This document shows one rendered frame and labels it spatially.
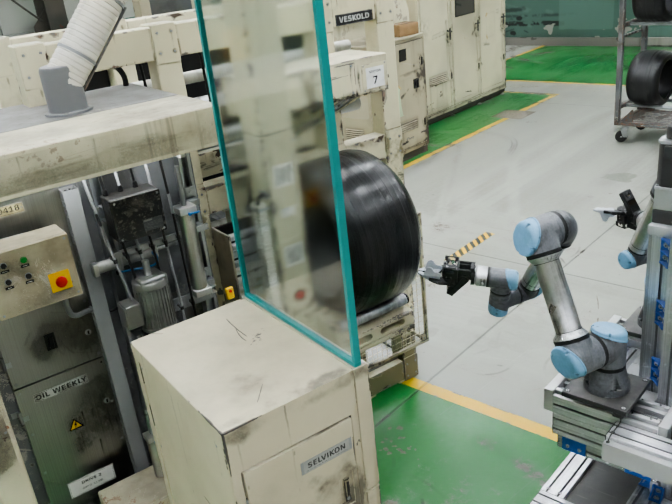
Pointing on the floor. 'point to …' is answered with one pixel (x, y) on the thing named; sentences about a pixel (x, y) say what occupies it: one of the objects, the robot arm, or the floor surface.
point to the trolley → (644, 71)
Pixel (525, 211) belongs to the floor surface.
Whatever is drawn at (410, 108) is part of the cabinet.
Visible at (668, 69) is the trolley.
